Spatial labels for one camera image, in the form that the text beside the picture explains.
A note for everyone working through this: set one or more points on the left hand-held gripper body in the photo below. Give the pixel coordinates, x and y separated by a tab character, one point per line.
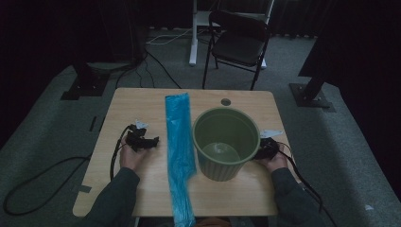
136	140

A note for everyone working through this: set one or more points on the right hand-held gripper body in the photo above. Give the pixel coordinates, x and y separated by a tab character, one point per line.
268	145

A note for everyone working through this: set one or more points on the blue plastic bag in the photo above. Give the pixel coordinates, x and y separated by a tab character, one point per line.
179	148

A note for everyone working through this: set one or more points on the green ribbed bin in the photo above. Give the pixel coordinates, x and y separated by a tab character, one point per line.
225	148

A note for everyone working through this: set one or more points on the person's right hand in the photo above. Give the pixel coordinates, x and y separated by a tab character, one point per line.
277	162

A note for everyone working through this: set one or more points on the person's left hand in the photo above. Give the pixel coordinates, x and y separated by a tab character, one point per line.
130	159

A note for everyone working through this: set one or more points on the black slanted stand with base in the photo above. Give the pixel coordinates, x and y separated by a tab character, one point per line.
310	94

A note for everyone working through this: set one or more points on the grey tape piece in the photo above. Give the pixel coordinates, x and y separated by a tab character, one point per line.
83	188

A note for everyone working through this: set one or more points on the black stand with square base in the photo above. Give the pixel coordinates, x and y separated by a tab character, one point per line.
85	85

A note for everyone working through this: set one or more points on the black folding chair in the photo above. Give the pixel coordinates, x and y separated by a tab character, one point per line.
238	47

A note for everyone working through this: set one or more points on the white paper scrap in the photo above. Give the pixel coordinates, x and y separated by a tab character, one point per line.
369	207

